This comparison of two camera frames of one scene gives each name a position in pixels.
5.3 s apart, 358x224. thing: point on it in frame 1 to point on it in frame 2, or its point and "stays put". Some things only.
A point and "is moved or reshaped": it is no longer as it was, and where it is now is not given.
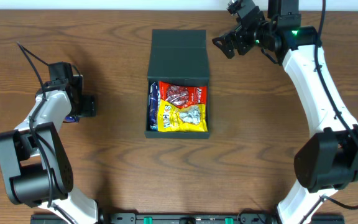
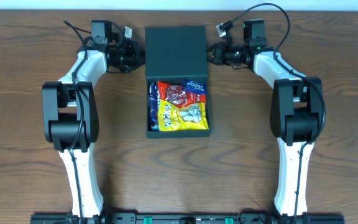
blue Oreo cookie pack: [154, 127] stays put
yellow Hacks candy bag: [190, 118] stays put
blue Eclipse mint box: [71, 119] is moved or reshaped
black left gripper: [89, 106] to [137, 56]
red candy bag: [183, 96] stays put
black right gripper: [239, 38] to [215, 53]
